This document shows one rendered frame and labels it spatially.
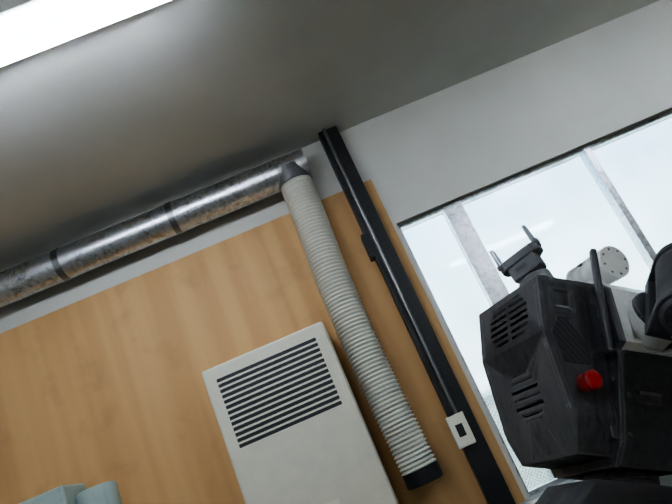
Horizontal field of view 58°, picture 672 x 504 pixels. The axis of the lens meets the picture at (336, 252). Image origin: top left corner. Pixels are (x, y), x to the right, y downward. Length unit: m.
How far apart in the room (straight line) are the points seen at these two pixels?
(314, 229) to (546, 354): 1.77
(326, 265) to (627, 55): 1.85
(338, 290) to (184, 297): 0.74
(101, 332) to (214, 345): 0.53
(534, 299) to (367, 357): 1.52
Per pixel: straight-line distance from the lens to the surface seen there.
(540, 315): 1.06
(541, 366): 1.07
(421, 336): 2.63
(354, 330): 2.55
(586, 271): 1.28
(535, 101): 3.22
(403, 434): 2.50
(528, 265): 1.64
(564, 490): 1.12
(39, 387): 3.09
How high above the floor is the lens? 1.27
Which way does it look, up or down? 18 degrees up
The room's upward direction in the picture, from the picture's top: 24 degrees counter-clockwise
